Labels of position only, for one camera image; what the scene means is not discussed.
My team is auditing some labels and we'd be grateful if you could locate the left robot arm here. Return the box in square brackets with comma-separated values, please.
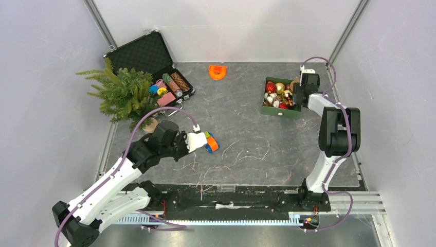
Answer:
[52, 121, 196, 246]

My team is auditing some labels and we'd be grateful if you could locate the small green christmas tree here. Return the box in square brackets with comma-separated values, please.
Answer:
[76, 58, 169, 131]

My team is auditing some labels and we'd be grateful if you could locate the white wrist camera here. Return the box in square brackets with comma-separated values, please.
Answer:
[186, 132, 207, 153]
[300, 65, 316, 77]

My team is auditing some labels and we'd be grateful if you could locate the blue orange toy car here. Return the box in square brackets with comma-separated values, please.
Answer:
[205, 131, 221, 153]

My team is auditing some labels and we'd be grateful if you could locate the gold bauble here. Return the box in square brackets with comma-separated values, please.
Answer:
[275, 82, 286, 95]

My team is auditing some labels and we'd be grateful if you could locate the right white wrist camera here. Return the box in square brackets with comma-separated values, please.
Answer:
[300, 65, 316, 77]

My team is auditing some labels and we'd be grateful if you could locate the yellow big blind button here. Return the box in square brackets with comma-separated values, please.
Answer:
[157, 87, 168, 95]

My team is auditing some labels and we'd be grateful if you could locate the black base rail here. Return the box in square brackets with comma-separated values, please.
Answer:
[143, 184, 331, 221]

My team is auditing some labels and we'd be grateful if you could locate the orange plastic piece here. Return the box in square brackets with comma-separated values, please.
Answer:
[208, 65, 227, 80]

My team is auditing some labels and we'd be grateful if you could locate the red glitter bauble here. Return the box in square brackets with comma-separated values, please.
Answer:
[265, 81, 277, 94]

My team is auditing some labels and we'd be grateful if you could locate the clear battery box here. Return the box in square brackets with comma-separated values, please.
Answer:
[217, 185, 236, 193]

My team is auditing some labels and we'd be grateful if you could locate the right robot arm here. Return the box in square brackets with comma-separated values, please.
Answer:
[293, 69, 361, 207]

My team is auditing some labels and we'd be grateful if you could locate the clear fairy light string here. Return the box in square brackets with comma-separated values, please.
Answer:
[170, 136, 273, 202]

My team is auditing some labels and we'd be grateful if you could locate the blue dealer button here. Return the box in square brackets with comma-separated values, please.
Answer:
[149, 85, 159, 94]

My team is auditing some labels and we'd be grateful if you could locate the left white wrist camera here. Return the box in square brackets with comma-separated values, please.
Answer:
[186, 132, 207, 153]

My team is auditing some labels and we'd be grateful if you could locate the black poker chip case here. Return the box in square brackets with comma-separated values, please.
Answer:
[103, 30, 195, 109]

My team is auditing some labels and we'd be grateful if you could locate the green ornament box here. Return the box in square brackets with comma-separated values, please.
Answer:
[260, 77, 302, 119]

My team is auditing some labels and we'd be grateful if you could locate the pink card deck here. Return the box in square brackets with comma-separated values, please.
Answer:
[157, 92, 176, 107]

